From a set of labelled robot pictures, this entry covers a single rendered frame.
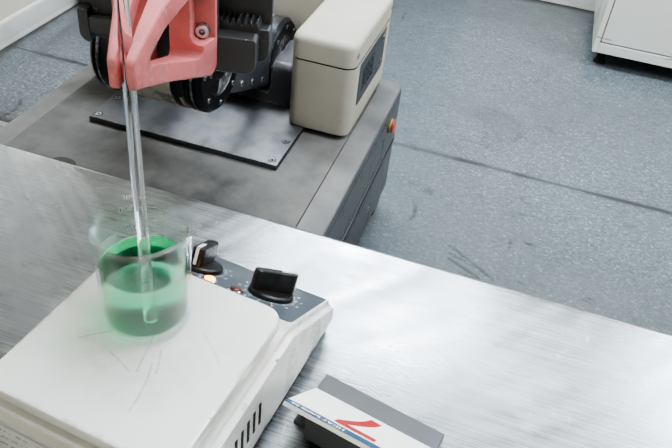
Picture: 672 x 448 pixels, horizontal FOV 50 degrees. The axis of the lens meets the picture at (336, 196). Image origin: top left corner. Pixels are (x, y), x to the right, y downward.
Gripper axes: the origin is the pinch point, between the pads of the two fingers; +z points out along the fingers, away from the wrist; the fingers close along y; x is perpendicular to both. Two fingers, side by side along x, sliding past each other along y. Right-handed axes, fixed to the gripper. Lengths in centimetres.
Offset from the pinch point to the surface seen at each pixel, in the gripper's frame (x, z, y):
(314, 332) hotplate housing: 22.3, -6.0, 9.3
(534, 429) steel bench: 25.5, -2.5, 24.9
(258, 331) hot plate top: 16.8, -0.8, 6.1
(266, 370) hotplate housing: 19.1, 0.2, 6.7
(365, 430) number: 22.9, 0.8, 13.1
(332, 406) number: 23.7, -1.2, 11.0
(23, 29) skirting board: 100, -193, -100
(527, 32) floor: 101, -244, 81
